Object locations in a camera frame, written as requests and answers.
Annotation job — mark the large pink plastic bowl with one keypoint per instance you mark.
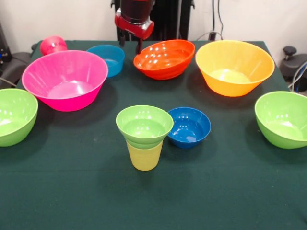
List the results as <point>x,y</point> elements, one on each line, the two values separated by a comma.
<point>64,81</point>

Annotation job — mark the large green plastic bowl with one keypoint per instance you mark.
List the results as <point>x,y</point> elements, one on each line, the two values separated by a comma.
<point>14,119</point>
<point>283,119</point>

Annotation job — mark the black computer tower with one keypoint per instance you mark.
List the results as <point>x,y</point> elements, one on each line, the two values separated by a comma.
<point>3,48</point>

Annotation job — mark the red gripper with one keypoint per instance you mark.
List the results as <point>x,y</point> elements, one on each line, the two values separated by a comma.
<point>132,30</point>

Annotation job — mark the dark blue plastic bowl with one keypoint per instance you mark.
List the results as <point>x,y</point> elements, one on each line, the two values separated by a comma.
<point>192,136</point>

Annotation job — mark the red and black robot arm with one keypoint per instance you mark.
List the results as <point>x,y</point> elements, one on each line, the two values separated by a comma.
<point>135,9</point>

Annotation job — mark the light blue plastic bowl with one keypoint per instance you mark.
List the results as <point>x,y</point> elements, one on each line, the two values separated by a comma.
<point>112,60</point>

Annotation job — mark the small green plastic bowl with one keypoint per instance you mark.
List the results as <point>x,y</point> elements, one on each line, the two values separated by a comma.
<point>144,129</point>

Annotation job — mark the yellow plastic cup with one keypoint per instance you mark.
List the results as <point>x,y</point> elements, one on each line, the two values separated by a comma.
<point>145,160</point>

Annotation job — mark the large orange plastic bowl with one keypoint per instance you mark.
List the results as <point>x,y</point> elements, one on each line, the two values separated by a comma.
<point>235,67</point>

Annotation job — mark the black power adapter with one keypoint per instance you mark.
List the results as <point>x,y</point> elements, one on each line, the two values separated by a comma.
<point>212,36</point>

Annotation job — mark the dark green tablecloth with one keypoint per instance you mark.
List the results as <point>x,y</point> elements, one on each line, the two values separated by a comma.
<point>96,191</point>

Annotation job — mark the red-orange plastic bowl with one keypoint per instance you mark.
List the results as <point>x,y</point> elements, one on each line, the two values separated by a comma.
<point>165,64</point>

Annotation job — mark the red plastic cup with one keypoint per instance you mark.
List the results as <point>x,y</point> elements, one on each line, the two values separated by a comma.
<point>52,45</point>

